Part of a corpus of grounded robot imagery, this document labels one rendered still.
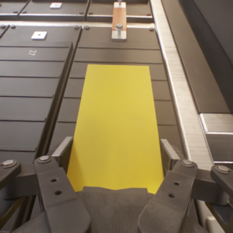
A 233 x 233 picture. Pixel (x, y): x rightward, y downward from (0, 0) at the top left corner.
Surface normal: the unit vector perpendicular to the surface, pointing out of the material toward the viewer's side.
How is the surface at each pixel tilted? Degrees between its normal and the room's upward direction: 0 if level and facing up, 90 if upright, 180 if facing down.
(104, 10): 0
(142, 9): 0
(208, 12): 90
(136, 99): 0
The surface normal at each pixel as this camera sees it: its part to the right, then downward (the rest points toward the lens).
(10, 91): 0.01, -0.58
